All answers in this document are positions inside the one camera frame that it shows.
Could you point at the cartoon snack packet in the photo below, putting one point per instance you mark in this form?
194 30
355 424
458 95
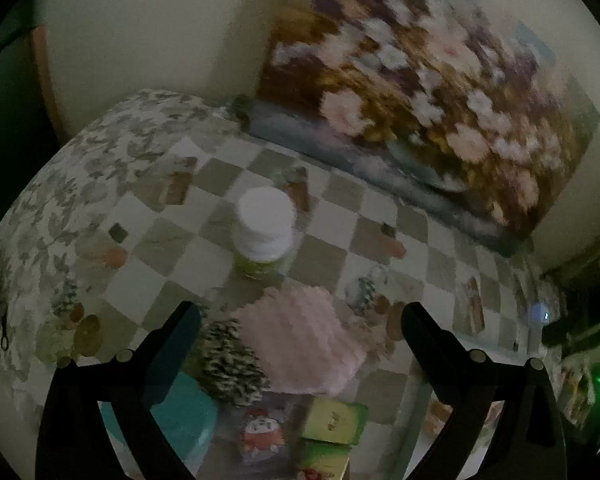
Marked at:
262 436

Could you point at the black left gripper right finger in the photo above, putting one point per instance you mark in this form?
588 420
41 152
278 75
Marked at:
528 441

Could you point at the pink fluffy plush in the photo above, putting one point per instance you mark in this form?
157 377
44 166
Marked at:
299 341

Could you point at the black device with light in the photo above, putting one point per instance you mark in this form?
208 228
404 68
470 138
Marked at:
578 323

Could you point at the teal plastic bag roll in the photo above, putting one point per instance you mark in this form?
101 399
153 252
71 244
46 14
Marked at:
187 419

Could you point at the checkered patterned tablecloth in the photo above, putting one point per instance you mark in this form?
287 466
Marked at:
133 216

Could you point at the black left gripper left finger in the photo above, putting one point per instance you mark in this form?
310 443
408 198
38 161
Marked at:
73 441

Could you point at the green tissue pack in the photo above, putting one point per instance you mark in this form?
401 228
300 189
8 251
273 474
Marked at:
334 422
323 461

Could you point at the white green-labelled bottle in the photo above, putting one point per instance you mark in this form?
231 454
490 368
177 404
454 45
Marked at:
262 230

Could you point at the floral painting canvas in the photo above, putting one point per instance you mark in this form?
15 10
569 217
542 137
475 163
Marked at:
455 106

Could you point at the leopard print plush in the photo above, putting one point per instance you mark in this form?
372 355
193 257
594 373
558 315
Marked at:
227 368

